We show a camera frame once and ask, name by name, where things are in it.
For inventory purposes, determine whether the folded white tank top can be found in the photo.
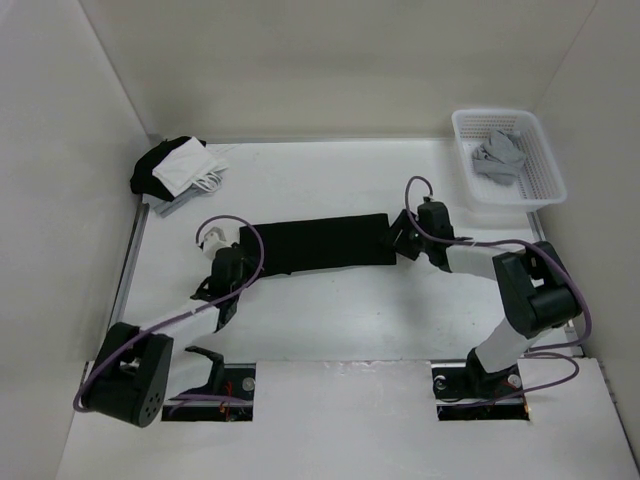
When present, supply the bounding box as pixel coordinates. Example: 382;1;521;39
152;137;229;197

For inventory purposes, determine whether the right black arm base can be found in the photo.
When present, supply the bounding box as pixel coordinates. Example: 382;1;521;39
431;353;529;421

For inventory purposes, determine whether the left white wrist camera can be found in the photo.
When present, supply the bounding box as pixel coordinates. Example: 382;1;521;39
197;227;232;260

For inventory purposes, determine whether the grey tank top in basket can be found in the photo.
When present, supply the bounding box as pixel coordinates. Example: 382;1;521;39
472;129;527;186

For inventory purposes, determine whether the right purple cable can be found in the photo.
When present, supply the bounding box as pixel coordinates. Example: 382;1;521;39
403;175;594;409

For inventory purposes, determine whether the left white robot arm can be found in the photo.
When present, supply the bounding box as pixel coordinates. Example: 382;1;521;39
73;244;265;428

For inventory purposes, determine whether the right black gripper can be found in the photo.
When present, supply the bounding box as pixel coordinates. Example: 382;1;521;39
377;209;432;262

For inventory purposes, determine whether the folded grey tank top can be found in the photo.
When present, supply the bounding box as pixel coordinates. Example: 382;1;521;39
142;185;204;218

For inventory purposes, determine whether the folded black tank top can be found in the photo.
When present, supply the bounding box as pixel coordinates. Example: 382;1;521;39
130;136;190;202

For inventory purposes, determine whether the white plastic basket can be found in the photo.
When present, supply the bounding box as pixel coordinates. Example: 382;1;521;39
451;108;567;214

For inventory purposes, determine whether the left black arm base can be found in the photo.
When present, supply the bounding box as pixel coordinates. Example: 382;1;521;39
161;346;257;423

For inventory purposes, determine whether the black tank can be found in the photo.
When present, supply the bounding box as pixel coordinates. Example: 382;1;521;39
130;136;190;202
239;213;397;277

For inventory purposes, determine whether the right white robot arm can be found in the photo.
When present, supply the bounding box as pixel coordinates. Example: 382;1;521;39
382;198;585;396

